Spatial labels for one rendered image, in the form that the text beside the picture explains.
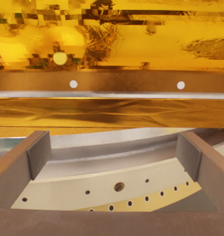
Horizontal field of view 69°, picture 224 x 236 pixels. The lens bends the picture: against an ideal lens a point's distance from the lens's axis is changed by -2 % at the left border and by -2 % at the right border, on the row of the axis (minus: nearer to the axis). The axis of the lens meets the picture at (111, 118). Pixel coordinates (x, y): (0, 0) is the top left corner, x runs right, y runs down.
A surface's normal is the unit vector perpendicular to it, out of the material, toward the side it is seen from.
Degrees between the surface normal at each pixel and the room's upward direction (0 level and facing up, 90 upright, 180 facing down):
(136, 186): 90
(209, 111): 90
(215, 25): 116
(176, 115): 90
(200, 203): 62
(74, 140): 90
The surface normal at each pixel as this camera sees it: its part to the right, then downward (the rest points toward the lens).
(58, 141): 0.18, 0.27
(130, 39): -0.04, 0.79
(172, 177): 0.39, 0.25
